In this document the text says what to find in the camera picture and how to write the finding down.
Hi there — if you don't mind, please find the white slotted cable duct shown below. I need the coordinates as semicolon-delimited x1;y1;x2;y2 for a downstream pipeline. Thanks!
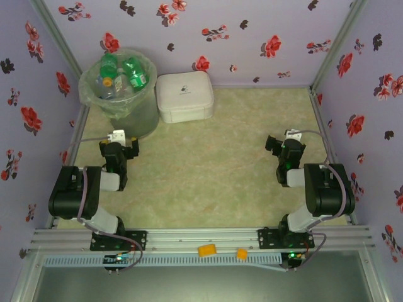
42;254;283;269

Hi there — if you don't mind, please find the green plastic bottle orange cap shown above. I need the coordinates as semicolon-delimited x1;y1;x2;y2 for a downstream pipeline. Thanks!
122;57;148;93
99;52;118;87

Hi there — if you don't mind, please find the clear bottle green cap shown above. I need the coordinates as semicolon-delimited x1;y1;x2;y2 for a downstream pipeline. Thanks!
113;67;133;97

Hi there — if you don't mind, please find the large yellow block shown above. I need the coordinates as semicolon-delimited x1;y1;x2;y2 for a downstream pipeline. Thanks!
197;243;218;258

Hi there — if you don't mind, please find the aluminium side rail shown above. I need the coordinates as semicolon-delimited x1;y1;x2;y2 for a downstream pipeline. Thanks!
308;87;358;226
47;105;91;229

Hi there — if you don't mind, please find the aluminium frame post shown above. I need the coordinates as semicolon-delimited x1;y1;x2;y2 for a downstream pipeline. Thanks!
29;0;83;79
310;0;369;92

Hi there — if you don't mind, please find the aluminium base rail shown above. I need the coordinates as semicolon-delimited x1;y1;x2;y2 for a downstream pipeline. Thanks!
30;226;376;252

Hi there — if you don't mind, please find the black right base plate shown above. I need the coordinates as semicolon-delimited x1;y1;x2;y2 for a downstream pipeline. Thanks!
257;227;315;250

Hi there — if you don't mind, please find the controller circuit board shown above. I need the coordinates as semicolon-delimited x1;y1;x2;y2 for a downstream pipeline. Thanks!
281;250;309;272
103;253;135;274

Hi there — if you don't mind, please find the grey translucent plastic bin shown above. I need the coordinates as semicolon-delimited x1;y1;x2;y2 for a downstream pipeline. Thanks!
78;47;160;140

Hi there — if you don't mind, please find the grey left arm cable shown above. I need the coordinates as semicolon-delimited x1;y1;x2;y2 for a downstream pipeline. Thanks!
71;133;144;274

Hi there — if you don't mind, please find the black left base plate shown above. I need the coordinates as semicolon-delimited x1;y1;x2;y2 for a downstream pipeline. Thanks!
89;230;148;252

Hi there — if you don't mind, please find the white square case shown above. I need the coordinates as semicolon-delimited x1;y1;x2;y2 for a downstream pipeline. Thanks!
155;70;215;125

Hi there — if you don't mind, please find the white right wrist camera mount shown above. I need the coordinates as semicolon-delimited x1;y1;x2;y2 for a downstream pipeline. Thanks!
284;128;303;142

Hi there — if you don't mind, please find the grey metal panel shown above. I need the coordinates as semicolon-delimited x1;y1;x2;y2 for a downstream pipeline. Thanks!
31;266;374;302

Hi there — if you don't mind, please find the right controller circuit board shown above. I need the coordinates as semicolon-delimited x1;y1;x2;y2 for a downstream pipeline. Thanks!
281;250;309;272

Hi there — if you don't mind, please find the left controller circuit board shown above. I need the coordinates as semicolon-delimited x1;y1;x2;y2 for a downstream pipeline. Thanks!
103;253;135;274

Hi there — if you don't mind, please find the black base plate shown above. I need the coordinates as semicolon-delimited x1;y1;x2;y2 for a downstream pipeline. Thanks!
257;227;315;250
89;230;148;252

